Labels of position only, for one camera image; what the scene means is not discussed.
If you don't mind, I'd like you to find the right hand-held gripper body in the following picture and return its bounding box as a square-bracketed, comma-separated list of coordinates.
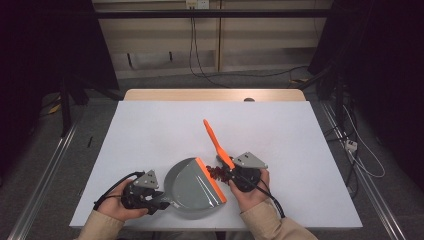
[229, 151, 269, 194]

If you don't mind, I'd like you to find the vertical wooden wall strip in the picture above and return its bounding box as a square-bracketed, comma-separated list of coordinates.
[216, 0, 223, 73]

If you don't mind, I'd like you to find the person's right hand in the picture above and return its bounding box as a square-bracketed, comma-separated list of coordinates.
[228, 168, 271, 214]

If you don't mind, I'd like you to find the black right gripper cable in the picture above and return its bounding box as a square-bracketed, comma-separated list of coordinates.
[231, 169, 287, 220]

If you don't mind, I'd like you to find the grey dustpan with orange edge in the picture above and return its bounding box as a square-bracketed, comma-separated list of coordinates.
[163, 157, 228, 221]

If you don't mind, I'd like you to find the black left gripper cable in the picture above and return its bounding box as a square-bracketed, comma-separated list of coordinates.
[93, 171, 146, 211]

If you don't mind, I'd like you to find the white floor cable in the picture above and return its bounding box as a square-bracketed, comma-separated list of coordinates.
[342, 105, 387, 179]

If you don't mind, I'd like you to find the scatter of red kidney beans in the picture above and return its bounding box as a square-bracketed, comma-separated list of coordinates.
[205, 164, 233, 185]

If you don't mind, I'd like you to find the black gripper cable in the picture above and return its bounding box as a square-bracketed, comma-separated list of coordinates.
[93, 171, 146, 211]
[231, 169, 287, 220]

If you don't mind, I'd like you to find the person's left hand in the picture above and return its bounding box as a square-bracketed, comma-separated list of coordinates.
[97, 178, 149, 223]

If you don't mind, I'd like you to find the black metal stand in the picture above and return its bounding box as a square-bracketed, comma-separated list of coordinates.
[59, 74, 89, 138]

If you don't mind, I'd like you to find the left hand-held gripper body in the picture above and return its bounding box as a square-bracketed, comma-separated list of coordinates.
[120, 169, 160, 211]

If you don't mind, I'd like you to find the white power adapter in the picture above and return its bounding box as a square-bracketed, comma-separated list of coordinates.
[344, 139, 359, 153]

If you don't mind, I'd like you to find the black curtain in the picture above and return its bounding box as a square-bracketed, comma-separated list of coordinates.
[308, 0, 424, 188]
[0, 0, 120, 174]

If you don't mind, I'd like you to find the black horizontal bar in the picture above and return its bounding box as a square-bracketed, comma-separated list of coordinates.
[94, 9, 331, 19]

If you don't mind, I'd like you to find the orange brush with grey bristles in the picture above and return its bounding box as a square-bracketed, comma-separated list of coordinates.
[202, 118, 236, 171]

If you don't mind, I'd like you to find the white wall socket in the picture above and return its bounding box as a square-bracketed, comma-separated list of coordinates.
[185, 0, 210, 10]

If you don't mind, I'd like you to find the aluminium floor rail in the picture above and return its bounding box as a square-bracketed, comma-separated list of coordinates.
[319, 100, 407, 240]
[7, 121, 83, 240]

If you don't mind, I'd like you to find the wooden table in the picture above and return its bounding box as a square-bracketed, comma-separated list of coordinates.
[123, 88, 307, 102]

